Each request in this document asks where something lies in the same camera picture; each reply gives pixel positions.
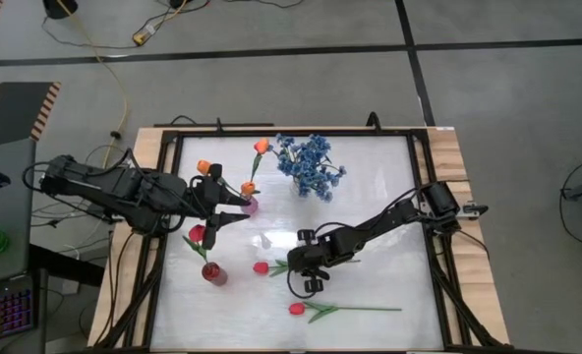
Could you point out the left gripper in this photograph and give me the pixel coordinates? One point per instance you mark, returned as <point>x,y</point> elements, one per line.
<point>205,201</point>

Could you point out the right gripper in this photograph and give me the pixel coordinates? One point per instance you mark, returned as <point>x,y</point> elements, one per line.
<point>320,253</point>

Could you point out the orange artificial tulip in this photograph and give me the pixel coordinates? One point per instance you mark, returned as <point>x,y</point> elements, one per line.
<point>261,146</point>
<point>248,188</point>
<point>202,167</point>

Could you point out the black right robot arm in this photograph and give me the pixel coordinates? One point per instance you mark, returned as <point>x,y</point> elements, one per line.
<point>394,216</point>

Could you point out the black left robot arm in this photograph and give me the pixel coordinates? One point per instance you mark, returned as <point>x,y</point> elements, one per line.
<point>99,182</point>

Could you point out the pink glass vase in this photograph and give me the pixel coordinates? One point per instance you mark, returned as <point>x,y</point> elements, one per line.
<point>251,207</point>

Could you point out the red ribbed glass vase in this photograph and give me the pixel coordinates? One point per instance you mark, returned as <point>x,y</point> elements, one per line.
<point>215,273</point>

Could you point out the clear cut-glass vase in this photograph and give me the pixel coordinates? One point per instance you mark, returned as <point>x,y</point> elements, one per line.
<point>301,188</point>

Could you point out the grey desk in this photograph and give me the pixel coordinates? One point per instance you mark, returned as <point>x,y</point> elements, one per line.
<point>18,221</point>

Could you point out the large black striped-edge mat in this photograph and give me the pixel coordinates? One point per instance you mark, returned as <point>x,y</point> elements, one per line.
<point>11,110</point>

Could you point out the backlit keyboard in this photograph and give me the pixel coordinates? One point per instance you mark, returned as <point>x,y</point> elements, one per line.
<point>6,310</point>

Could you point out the black round floor object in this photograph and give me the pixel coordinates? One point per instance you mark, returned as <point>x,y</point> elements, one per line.
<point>60,7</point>

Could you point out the black table frame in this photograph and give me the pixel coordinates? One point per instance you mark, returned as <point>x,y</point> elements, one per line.
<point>350,132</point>

